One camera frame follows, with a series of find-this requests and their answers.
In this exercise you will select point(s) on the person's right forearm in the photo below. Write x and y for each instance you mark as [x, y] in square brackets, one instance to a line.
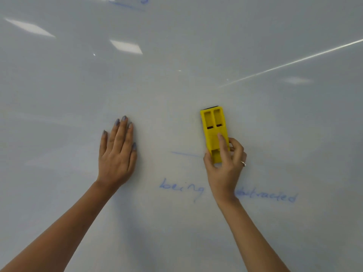
[252, 237]

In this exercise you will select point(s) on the person's left forearm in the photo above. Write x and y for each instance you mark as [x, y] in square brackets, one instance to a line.
[54, 232]

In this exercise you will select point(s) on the white whiteboard with blue writing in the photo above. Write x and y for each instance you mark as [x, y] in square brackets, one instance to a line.
[71, 82]

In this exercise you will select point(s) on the yellow whiteboard eraser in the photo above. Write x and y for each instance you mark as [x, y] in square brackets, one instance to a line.
[214, 127]

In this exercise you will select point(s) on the person's left hand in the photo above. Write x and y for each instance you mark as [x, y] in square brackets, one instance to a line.
[117, 161]

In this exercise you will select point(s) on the person's right hand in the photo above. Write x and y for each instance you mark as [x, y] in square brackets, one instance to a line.
[224, 175]

